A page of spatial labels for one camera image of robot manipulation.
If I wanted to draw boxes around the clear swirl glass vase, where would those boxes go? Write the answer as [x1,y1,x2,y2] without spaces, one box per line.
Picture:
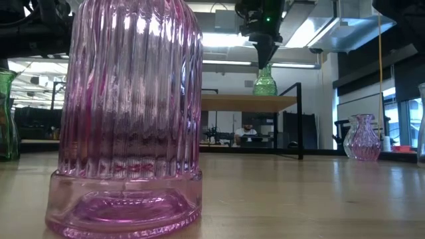
[343,115,359,159]

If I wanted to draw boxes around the black shelving unit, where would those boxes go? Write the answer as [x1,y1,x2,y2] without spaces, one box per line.
[241,112,276,149]

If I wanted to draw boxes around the pink swirl glass vase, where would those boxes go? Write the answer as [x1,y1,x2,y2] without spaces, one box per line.
[351,114,382,162]

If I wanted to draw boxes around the black office chair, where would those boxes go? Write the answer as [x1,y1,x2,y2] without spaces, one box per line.
[331,118,352,152]

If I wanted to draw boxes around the tall clear glass vase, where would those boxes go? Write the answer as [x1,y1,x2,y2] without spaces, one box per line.
[417,82,425,168]

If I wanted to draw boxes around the pink ribbed glass jar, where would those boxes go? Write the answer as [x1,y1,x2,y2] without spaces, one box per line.
[44,0,204,239]

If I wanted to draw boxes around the person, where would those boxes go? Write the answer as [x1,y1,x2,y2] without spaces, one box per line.
[234,123,258,146]

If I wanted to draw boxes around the tall green glass vase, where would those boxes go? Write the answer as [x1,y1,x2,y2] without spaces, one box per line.
[0,68,21,163]

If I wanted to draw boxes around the black table frame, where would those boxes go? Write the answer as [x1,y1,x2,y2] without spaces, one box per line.
[19,141,418,164]

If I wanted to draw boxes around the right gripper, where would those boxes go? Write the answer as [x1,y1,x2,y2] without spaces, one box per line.
[234,0,286,70]

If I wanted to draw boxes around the wooden shelf black frame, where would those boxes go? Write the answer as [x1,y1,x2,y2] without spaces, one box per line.
[201,82,305,161]

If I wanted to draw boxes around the black panel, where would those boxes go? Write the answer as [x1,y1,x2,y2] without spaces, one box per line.
[283,111,319,150]

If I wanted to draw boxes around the small green textured vase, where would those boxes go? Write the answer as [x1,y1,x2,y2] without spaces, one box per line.
[252,62,278,97]

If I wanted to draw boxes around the yellow hanging cable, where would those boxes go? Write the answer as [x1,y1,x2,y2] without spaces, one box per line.
[377,15,383,139]

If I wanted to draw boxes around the white board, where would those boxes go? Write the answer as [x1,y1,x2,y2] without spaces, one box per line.
[337,92,383,150]

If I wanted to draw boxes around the grey ceiling box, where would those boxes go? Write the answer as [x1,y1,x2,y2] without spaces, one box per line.
[214,9,237,33]

